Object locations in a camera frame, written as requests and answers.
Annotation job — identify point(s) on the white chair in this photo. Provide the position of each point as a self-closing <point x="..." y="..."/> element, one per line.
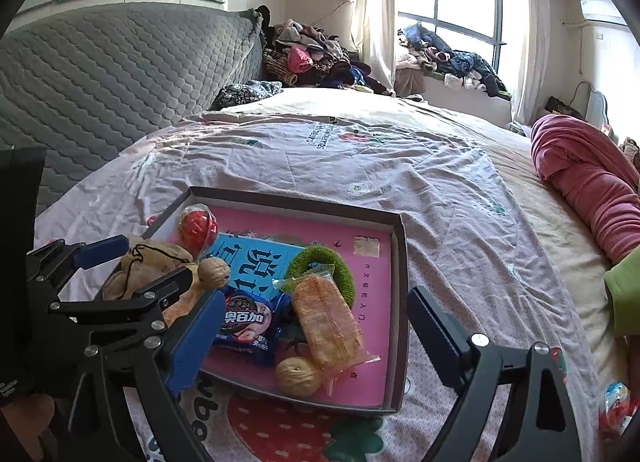
<point x="597" y="104"/>

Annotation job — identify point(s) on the orange cake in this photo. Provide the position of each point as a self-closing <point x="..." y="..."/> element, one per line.
<point x="182" y="309"/>
<point x="325" y="322"/>

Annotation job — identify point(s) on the pink quilt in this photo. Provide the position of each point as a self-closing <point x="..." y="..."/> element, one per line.
<point x="575" y="162"/>

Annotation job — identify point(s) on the black bag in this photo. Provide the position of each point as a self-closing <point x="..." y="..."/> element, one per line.
<point x="560" y="107"/>

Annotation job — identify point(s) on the pink printed bed sheet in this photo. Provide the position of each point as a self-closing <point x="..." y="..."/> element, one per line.
<point x="450" y="192"/>

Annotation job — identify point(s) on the dark shallow cardboard box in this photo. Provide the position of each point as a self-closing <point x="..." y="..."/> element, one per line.
<point x="397" y="292"/>

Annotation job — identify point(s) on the person's left forearm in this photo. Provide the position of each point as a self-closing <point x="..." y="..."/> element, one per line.
<point x="25" y="422"/>

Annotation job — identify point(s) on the blue cookie packet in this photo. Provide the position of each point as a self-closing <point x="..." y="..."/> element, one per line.
<point x="245" y="327"/>

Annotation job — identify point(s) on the white air conditioner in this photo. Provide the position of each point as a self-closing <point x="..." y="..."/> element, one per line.
<point x="600" y="12"/>

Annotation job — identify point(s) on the pink book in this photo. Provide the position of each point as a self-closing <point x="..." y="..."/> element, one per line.
<point x="370" y="292"/>

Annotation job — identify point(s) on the grey quilted headboard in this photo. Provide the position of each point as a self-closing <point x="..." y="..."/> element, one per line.
<point x="100" y="82"/>

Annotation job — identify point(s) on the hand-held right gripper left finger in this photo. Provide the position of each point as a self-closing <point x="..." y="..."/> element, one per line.
<point x="195" y="337"/>

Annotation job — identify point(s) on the walnut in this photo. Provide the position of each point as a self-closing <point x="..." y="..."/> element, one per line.
<point x="297" y="376"/>
<point x="215" y="272"/>

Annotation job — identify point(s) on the clothes pile beside headboard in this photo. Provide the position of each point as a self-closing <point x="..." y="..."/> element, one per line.
<point x="310" y="57"/>

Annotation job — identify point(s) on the green cloth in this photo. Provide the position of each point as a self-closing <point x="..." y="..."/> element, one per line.
<point x="625" y="292"/>

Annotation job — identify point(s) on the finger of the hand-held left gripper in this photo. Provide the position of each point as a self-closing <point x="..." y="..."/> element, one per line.
<point x="165" y="287"/>
<point x="102" y="248"/>

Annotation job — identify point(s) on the cream curtain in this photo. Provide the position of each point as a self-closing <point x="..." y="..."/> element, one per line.
<point x="530" y="42"/>
<point x="372" y="2"/>

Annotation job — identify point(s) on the red blue snack wrapper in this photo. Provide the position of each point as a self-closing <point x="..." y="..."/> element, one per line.
<point x="615" y="407"/>

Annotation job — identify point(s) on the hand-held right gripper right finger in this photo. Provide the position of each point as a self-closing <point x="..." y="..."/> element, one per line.
<point x="435" y="337"/>

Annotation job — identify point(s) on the clothes pile on windowsill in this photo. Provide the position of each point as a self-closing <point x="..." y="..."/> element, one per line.
<point x="450" y="57"/>

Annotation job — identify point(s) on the dark patterned pillow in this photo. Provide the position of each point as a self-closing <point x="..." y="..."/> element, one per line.
<point x="240" y="92"/>

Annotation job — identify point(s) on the red ball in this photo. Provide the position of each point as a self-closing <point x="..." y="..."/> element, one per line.
<point x="197" y="227"/>

